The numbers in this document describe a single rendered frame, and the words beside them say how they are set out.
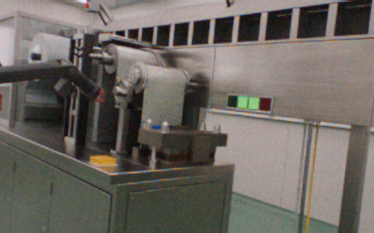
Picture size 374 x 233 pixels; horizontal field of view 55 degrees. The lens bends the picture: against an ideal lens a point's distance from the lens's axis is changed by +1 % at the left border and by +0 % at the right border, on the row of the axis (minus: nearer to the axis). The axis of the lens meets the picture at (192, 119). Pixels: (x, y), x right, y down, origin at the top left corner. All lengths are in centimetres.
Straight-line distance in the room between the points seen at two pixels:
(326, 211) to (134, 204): 296
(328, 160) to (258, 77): 251
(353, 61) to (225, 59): 59
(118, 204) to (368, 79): 95
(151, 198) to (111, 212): 16
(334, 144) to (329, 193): 51
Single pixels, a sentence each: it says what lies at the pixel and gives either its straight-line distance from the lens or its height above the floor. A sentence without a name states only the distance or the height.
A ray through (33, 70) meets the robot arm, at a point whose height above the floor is 122.
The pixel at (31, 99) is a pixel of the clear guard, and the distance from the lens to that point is 247.
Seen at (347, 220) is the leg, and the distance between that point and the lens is 157.
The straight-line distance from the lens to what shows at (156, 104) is 163.
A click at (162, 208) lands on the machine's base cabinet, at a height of 75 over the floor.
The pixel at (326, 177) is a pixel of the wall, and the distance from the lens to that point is 400.
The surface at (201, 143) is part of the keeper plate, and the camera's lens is 155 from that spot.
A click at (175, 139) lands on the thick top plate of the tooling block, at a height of 101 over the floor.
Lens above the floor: 117
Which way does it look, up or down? 3 degrees down
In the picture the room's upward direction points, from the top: 6 degrees clockwise
